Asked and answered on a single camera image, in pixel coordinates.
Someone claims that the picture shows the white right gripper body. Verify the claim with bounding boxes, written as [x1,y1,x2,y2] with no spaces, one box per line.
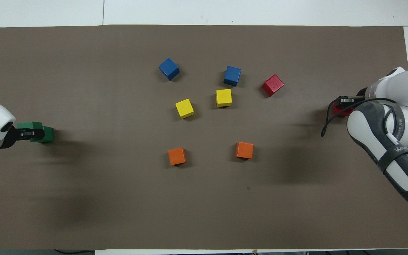
[365,67,408,104]

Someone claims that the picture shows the green wooden block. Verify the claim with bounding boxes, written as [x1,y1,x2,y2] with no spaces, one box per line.
[17,121,44,142]
[30,126,54,144]

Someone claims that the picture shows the red wooden block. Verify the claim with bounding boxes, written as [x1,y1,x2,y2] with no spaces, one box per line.
[262,74,285,97]
[333,103,355,117]

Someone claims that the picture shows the orange wooden block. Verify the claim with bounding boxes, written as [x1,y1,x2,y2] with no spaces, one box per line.
[236,142,254,159]
[168,147,186,166]

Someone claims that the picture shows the blue wooden block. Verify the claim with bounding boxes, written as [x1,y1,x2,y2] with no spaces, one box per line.
[159,57,180,81]
[223,66,242,87]

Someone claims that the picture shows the yellow wooden block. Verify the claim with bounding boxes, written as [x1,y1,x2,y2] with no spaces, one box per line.
[175,98,195,119]
[216,89,233,107]

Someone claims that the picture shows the brown table mat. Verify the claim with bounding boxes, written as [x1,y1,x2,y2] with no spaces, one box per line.
[0,24,408,250]

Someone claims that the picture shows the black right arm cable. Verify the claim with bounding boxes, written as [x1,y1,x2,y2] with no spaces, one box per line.
[321,96,399,137]

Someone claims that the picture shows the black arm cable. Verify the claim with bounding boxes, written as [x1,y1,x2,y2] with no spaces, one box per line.
[53,249,95,254]
[321,96,399,137]

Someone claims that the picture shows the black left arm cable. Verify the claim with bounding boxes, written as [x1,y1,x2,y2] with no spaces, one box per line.
[53,249,95,254]

